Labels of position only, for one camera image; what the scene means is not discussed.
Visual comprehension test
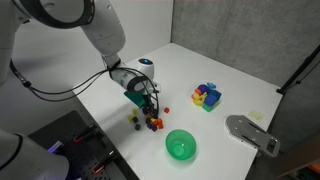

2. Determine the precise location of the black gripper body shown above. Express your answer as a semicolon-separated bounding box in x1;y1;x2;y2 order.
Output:
142;93;160;114

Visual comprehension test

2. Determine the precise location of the green translucent bowl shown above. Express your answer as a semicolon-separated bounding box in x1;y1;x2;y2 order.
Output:
165;128;198;162

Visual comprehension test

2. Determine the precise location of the colourful block stack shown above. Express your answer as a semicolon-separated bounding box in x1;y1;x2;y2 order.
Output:
190;81;223;113

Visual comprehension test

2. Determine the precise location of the black perforated mounting board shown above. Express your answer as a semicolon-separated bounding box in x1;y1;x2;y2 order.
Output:
27;110;141;180

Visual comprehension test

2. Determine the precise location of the grey metal mounting plate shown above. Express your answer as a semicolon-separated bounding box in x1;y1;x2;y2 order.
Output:
225;114;281;158

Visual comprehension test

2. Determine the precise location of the pale yellow tape patch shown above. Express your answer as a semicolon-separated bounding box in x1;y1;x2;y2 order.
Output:
248;110;264;122

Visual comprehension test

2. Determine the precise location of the brown wooden shelf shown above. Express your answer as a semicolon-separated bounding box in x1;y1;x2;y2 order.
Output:
272;134;320;179

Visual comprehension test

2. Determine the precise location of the black tripod leg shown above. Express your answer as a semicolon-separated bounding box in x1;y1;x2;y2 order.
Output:
275;43;320;96

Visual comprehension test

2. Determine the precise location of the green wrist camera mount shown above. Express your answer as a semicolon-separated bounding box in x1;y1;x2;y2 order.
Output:
123;89;146;109

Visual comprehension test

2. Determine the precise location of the black clamp with red handle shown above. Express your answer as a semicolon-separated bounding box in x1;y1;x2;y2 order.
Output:
72;124;98;144
91;150;118;176

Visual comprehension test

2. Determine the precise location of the thin black looping cable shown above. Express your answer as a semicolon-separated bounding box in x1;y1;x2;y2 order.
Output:
9;59;160;116
19;66;158;114

